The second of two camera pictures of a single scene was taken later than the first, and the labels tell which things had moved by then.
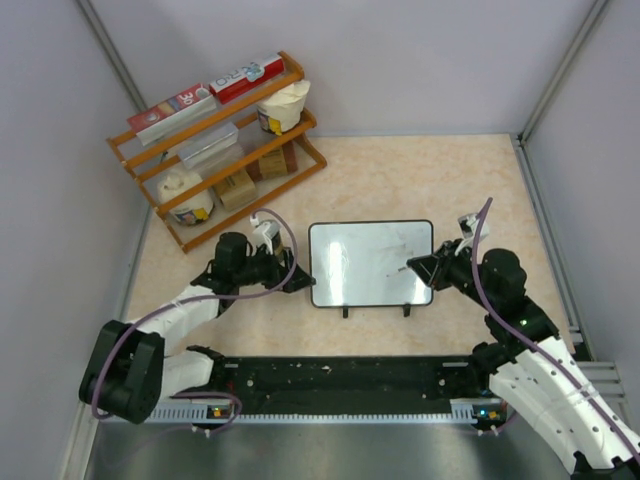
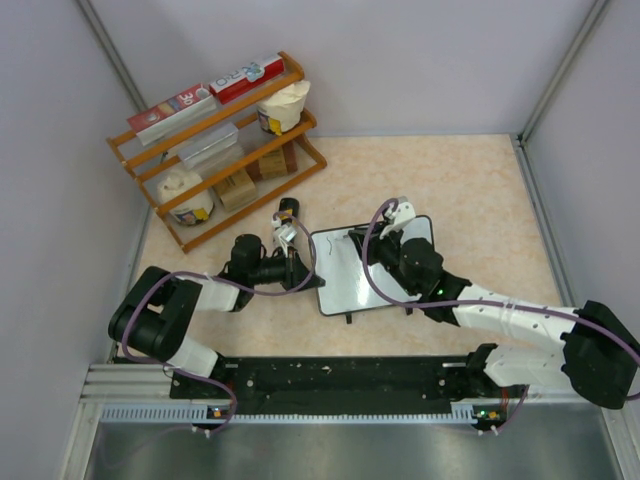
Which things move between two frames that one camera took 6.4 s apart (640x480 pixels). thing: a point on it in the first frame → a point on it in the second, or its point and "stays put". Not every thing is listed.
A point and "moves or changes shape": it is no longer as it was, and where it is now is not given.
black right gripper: (425, 266) → (375, 243)
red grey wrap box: (155, 121) stays put
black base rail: (347, 379) stays put
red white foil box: (247, 78) stays put
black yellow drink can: (277, 246) moves or changes shape
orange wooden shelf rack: (206, 169) stays put
